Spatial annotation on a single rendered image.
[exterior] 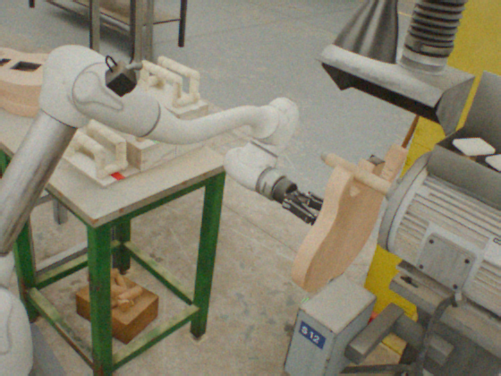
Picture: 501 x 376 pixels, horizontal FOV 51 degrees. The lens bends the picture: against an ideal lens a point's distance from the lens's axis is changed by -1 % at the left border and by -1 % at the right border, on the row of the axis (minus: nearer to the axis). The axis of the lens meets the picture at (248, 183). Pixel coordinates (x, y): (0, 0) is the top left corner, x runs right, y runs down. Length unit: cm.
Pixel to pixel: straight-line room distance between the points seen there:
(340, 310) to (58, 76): 81
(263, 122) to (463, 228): 66
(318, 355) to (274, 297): 161
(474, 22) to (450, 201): 104
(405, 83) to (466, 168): 22
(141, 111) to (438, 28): 66
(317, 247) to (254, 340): 125
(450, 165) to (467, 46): 101
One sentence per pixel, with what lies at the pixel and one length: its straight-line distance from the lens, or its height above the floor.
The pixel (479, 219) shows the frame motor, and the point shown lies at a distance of 113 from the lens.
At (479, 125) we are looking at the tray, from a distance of 123.
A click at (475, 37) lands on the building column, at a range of 206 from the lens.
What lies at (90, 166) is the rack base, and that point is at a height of 94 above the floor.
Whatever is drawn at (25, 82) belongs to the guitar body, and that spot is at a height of 103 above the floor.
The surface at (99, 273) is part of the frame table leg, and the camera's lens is 174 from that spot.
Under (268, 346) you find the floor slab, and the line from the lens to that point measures 251.
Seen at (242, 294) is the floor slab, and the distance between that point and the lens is 271.
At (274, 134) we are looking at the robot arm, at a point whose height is 119.
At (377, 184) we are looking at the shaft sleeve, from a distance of 128.
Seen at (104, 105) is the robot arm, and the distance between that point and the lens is 116.
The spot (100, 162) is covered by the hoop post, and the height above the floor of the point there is 100.
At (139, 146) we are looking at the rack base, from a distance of 176.
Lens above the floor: 188
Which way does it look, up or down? 32 degrees down
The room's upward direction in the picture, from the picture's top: 9 degrees clockwise
